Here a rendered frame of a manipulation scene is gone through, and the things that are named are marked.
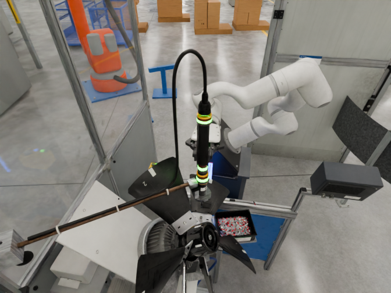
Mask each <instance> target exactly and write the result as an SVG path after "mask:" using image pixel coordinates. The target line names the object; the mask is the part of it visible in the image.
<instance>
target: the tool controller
mask: <svg viewBox="0 0 391 293"><path fill-rule="evenodd" d="M310 182H311V191H312V194H313V195H319V196H321V198H326V196H328V197H329V199H334V198H341V199H351V200H355V201H363V200H365V199H366V198H368V197H369V196H371V195H372V194H374V193H375V192H377V191H378V190H380V189H381V188H383V186H384V185H383V182H382V179H381V175H380V173H379V169H378V167H373V166H363V165H353V164H347V163H337V162H327V161H323V162H322V163H321V164H320V165H319V167H318V168H317V169H316V171H315V172H314V173H313V174H312V176H311V177H310Z"/></svg>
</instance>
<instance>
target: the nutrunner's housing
mask: <svg viewBox="0 0 391 293"><path fill-rule="evenodd" d="M198 113H199V114H200V115H204V116H206V115H209V114H210V113H211V104H210V102H209V100H208V93H203V92H202V96H201V101H200V103H199V104H198ZM198 186H199V188H200V190H199V196H204V195H206V191H207V184H205V185H200V184H198Z"/></svg>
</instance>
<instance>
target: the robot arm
mask: <svg viewBox="0 0 391 293"><path fill-rule="evenodd" d="M202 92H203V88H201V89H199V90H198V91H196V92H195V93H194V94H193V96H192V100H193V102H194V104H195V106H196V108H197V110H198V104H199V103H200V101H201V96H202ZM207 93H208V100H209V102H210V104H211V113H212V123H211V124H210V125H209V148H208V150H209V151H208V161H207V162H208V163H209V162H210V159H212V156H213V154H214V153H215V152H217V151H219V150H221V149H224V148H225V145H224V144H223V142H222V141H221V131H220V129H221V126H220V123H221V116H222V103H221V102H220V101H219V100H218V99H216V98H213V97H216V96H218V95H227V96H230V97H232V98H233V99H235V100H236V101H237V103H238V104H239V105H240V106H241V107H242V108H243V109H251V108H254V107H256V106H258V105H260V104H262V103H265V102H268V101H269V102H268V106H267V108H268V112H269V114H270V116H271V119H272V121H273V124H270V123H268V122H267V121H266V120H265V119H264V118H262V117H256V118H255V119H252V120H250V121H249V122H247V123H245V124H243V125H242V126H240V127H238V128H236V129H234V130H231V129H230V128H225V129H224V130H223V138H224V140H225V143H226V145H227V147H228V148H229V149H230V150H231V151H232V152H233V153H235V154H238V153H240V151H241V146H243V145H245V144H247V143H249V142H251V141H253V140H255V139H257V138H259V137H262V136H263V135H265V134H279V135H291V134H293V133H294V132H295V131H296V130H297V128H298V122H297V120H296V118H295V116H294V113H293V112H296V111H298V110H299V109H301V108H302V107H303V106H304V105H305V104H306V103H307V104H308V105H310V106H311V107H313V108H322V107H324V106H326V105H328V104H329V103H330V102H331V100H332V98H333V92H332V89H331V87H330V86H329V84H328V82H327V80H326V78H325V77H324V75H323V73H322V72H321V70H320V68H319V66H318V64H317V63H316V61H315V60H313V59H312V58H302V59H299V60H297V61H296V62H295V63H293V64H291V65H288V66H286V67H284V68H282V69H280V70H278V71H276V72H274V73H272V74H270V75H268V76H265V77H263V78H261V79H259V80H257V81H255V82H253V83H251V84H249V85H247V86H245V87H240V86H237V85H234V84H232V83H228V82H223V81H220V82H215V83H212V84H210V85H208V86H207ZM285 93H287V94H286V96H285V97H279V96H281V95H283V94H285ZM185 144H186V145H187V146H189V147H190V148H191V149H192V150H193V157H194V161H196V160H197V126H196V127H195V129H194V131H193V133H192V136H191V138H189V139H188V140H187V141H185Z"/></svg>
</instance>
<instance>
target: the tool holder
mask: <svg viewBox="0 0 391 293"><path fill-rule="evenodd" d="M193 179H195V178H191V179H188V180H187V183H189V188H190V190H191V193H192V195H193V197H194V199H195V200H196V201H199V202H206V201H208V200H209V199H210V197H211V190H210V189H209V188H208V187H207V191H206V195H204V196H199V190H200V188H199V186H198V182H197V181H196V182H194V183H192V182H191V180H193Z"/></svg>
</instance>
